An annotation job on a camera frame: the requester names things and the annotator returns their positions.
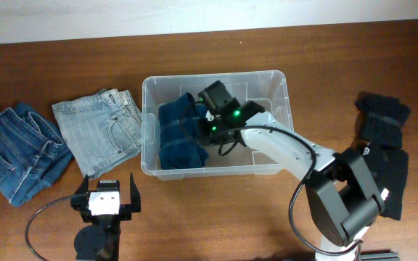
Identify light blue folded jeans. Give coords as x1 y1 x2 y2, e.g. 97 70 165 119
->
52 89 142 178

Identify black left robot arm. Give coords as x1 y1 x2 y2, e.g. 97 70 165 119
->
70 177 141 261

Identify teal blue garment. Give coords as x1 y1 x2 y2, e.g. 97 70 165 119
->
158 93 209 170

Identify dark blue folded jeans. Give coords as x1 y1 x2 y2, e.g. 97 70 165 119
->
0 102 73 207

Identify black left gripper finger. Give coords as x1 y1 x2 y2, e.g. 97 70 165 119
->
128 173 141 212
71 175 89 210

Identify black fuzzy garment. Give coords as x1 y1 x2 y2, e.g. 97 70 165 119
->
355 94 411 149

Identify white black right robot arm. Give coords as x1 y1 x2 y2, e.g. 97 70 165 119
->
198 80 392 260

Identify clear plastic storage bin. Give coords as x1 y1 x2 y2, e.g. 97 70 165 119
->
141 70 294 181

